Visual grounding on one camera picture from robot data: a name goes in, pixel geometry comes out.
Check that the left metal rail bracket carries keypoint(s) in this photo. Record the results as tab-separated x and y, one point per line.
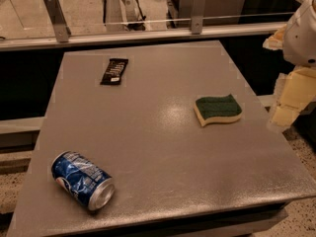
55	13

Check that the metal rail bracket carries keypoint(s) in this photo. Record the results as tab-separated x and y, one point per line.
197	16
55	13

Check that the blue pepsi soda can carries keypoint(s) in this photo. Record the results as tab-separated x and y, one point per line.
83	180

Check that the black rxbar chocolate bar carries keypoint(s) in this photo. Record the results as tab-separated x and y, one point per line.
114	71

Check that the horizontal metal rail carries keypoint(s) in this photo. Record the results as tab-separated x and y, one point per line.
212	32

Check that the right metal rail bracket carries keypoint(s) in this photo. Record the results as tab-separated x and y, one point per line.
197	16

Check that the green and yellow sponge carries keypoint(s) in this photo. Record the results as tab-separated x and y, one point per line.
217	110

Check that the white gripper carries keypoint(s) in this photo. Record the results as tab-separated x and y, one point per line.
301	39

